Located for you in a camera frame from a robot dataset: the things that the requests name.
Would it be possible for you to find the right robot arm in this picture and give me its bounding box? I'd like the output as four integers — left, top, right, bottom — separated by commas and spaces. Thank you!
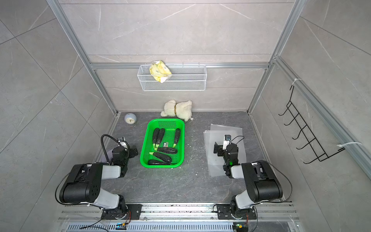
214, 141, 283, 219

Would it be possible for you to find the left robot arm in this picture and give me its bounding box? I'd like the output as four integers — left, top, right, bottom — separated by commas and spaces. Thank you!
55, 141, 138, 219

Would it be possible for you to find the clear zip-top bag stack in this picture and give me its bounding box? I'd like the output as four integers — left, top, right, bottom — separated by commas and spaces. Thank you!
204, 124, 243, 177

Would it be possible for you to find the dark eggplant bottom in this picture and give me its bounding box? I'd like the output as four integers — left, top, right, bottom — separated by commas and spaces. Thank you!
147, 159, 171, 165

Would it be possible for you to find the dark eggplant lower diagonal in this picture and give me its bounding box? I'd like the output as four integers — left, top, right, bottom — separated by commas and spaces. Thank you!
149, 152, 172, 163

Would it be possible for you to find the dark eggplant middle horizontal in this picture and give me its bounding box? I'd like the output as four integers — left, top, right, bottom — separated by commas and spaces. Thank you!
157, 147, 178, 154

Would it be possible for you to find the grey glasses case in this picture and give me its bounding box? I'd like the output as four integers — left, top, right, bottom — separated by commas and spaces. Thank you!
102, 149, 113, 160

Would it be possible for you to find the green plastic basket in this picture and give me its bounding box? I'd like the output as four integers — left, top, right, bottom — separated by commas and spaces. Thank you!
140, 119, 185, 168

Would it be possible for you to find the white plush toy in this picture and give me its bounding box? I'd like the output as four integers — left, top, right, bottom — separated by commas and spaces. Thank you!
160, 100, 193, 122

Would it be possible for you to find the yellow snack packet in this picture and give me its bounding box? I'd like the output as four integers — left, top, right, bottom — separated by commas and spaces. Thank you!
149, 61, 172, 83

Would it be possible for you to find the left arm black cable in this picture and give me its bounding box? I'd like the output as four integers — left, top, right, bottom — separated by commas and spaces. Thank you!
100, 134, 122, 163

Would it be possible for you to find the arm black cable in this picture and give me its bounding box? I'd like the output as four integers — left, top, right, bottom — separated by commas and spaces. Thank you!
254, 160, 293, 203
100, 134, 122, 163

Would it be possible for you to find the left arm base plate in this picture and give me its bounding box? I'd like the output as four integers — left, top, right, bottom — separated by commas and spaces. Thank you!
101, 204, 143, 220

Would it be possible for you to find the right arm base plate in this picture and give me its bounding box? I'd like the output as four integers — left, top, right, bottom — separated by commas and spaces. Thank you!
213, 204, 257, 220

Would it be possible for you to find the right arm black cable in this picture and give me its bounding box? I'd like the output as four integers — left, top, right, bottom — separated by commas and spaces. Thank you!
254, 160, 293, 203

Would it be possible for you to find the aluminium mounting rail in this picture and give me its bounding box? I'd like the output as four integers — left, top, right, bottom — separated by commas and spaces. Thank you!
53, 203, 304, 232

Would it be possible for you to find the white wire wall basket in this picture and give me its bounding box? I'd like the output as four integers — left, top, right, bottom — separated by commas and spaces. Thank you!
137, 64, 207, 91

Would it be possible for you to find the black wire hook rack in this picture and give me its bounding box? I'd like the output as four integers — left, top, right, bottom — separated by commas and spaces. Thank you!
278, 86, 345, 164

